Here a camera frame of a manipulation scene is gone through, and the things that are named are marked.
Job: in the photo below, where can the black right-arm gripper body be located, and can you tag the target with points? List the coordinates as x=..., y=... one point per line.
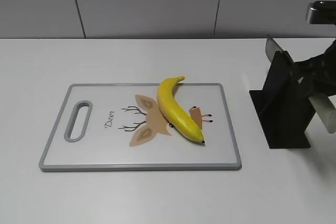
x=321, y=12

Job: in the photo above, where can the white grey-rimmed cutting board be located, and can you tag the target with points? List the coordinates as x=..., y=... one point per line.
x=118, y=127

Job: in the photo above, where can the black knife stand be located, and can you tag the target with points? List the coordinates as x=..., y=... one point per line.
x=283, y=113

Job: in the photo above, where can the steel cleaver white handle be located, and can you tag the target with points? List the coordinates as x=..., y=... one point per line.
x=320, y=102

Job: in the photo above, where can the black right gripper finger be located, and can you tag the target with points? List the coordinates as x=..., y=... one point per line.
x=317, y=74

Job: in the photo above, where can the yellow plastic banana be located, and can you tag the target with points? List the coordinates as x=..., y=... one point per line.
x=171, y=110

